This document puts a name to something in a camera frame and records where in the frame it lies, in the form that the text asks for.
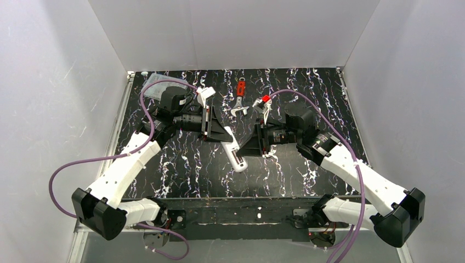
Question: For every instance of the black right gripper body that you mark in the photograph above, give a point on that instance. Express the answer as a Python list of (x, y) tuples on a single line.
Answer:
[(260, 138)]

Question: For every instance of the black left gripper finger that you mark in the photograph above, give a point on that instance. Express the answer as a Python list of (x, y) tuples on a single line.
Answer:
[(223, 136), (215, 127)]

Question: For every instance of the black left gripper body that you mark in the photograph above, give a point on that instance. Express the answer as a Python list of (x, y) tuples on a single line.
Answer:
[(208, 123)]

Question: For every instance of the white air conditioner remote control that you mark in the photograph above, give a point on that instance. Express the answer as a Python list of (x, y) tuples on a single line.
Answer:
[(238, 163)]

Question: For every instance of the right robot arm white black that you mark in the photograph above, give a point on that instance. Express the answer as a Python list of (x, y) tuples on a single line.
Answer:
[(391, 211)]

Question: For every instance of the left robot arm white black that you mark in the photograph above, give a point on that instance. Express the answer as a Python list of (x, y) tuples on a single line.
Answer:
[(100, 206)]

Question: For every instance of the clear plastic screw box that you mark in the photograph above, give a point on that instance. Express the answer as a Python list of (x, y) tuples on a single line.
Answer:
[(156, 88)]

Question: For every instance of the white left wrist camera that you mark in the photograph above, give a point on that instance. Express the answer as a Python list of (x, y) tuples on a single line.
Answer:
[(203, 94)]

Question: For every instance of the red handled adjustable wrench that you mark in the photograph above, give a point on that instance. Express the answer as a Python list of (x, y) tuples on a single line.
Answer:
[(240, 92)]

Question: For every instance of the black front mounting rail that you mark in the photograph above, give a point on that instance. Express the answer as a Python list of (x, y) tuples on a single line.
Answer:
[(247, 218)]

